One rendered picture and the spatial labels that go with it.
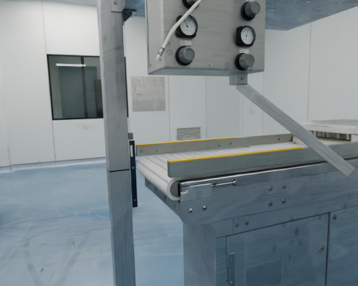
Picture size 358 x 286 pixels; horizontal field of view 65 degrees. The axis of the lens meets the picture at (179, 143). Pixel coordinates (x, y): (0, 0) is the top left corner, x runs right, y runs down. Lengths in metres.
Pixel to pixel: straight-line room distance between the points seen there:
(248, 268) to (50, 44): 5.24
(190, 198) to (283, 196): 0.25
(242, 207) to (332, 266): 0.45
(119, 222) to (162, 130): 4.99
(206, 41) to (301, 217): 0.54
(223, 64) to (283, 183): 0.33
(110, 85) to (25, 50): 4.89
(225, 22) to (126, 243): 0.66
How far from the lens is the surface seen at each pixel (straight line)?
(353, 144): 0.87
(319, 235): 0.94
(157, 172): 0.65
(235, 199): 0.64
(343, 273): 1.08
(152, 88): 5.69
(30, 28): 5.72
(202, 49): 0.54
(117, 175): 0.82
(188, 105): 5.98
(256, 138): 0.99
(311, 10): 0.98
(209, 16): 0.56
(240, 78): 0.62
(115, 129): 0.80
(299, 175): 0.74
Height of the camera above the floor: 1.05
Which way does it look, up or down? 8 degrees down
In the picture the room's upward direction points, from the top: 1 degrees counter-clockwise
